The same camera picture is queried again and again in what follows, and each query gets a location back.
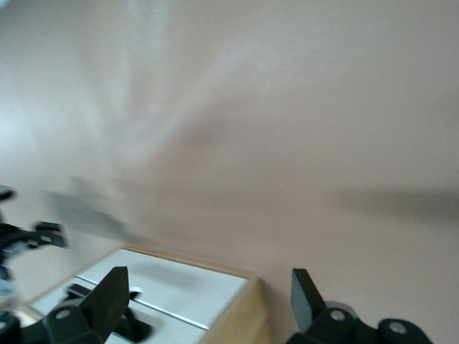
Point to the wooden drawer with white front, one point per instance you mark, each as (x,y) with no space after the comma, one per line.
(172,322)

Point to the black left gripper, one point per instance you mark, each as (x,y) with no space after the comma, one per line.
(14,240)

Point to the light wooden drawer cabinet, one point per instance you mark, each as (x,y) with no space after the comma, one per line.
(240,315)

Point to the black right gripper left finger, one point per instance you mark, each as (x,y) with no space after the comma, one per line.
(93,319)

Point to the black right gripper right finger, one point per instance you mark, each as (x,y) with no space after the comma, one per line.
(322,322)

